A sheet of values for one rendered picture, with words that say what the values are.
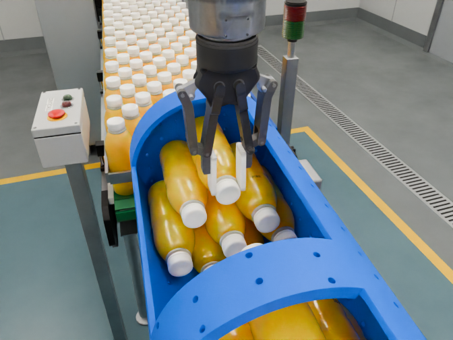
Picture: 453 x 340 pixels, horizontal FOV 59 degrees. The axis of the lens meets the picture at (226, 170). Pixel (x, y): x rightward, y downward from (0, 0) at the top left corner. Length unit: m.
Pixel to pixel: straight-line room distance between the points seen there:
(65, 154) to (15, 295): 1.26
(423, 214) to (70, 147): 2.03
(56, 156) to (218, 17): 0.62
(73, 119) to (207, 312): 0.66
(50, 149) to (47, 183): 1.78
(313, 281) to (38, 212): 2.24
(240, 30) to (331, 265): 0.26
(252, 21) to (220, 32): 0.04
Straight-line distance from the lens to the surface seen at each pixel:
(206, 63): 0.49
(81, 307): 1.99
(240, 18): 0.46
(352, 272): 0.42
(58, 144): 0.96
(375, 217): 2.42
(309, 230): 0.69
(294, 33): 1.22
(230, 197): 0.61
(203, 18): 0.47
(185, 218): 0.63
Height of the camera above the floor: 1.53
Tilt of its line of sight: 35 degrees down
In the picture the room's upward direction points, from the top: straight up
